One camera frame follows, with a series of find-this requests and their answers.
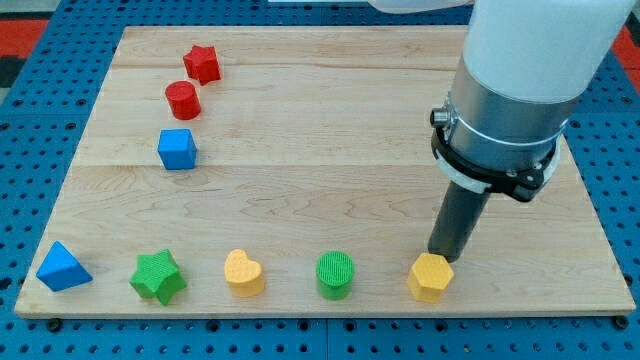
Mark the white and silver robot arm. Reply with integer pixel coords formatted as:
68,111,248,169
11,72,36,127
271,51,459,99
430,0,634,202

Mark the blue cube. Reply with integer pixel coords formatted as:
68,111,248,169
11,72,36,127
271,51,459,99
157,129,197,170

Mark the green cylinder block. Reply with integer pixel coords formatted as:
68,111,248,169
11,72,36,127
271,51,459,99
316,250,355,300

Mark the wooden board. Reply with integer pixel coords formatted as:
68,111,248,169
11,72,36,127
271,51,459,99
15,26,636,319

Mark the yellow heart block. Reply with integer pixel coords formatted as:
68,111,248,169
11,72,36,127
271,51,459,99
224,249,266,298

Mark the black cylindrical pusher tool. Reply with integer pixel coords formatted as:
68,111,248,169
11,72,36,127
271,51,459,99
427,182,490,263

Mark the yellow hexagon block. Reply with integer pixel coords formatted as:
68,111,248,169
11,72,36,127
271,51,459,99
407,253,454,303

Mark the red cylinder block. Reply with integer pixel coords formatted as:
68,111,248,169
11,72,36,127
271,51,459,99
165,81,201,120

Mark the red star block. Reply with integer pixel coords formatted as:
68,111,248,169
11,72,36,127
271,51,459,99
183,45,222,85

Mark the green star block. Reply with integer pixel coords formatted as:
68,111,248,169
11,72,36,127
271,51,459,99
129,249,187,306

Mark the blue triangle block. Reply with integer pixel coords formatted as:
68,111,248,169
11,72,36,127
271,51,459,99
36,241,93,292

